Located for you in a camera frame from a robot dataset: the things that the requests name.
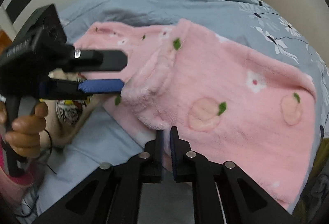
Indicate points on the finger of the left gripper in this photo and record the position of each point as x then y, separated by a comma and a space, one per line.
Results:
95, 61
56, 89

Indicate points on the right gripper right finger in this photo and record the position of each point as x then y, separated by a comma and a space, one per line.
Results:
222, 193

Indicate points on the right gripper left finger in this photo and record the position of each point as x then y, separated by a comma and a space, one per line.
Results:
110, 195

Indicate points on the pink fleece pajama garment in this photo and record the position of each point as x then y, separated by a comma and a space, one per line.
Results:
227, 100

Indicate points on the person's left hand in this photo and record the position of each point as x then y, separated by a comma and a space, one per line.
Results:
25, 138

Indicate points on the beige yellow fuzzy sweater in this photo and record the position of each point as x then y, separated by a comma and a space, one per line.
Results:
66, 118

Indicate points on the black thread on duvet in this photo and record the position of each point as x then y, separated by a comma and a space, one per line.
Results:
49, 152

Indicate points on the dark grey folded garment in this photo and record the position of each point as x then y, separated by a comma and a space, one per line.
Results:
314, 196

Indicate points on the blue floral duvet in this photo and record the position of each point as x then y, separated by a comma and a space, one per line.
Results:
252, 23

